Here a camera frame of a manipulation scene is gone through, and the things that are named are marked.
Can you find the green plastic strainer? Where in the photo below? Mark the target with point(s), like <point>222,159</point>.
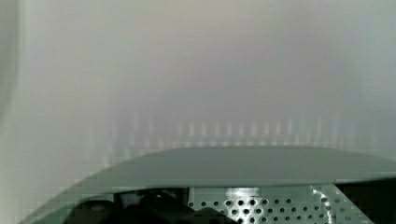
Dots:
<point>224,167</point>

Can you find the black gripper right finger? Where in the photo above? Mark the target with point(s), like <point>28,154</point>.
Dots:
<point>376,198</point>

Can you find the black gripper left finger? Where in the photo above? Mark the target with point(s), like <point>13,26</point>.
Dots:
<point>156,208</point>

